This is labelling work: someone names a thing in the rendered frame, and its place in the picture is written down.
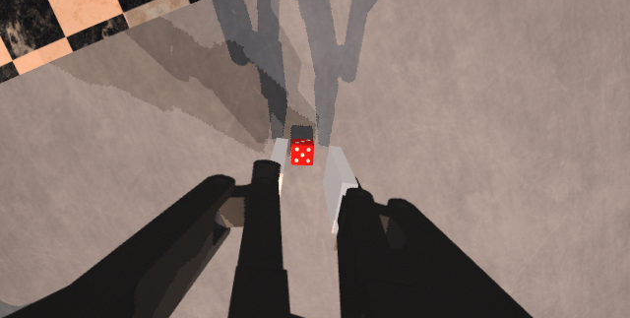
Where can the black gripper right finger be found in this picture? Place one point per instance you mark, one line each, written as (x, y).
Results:
(442, 277)

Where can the red die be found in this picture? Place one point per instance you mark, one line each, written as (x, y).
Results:
(302, 151)

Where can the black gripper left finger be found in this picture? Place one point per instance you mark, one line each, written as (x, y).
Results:
(149, 274)

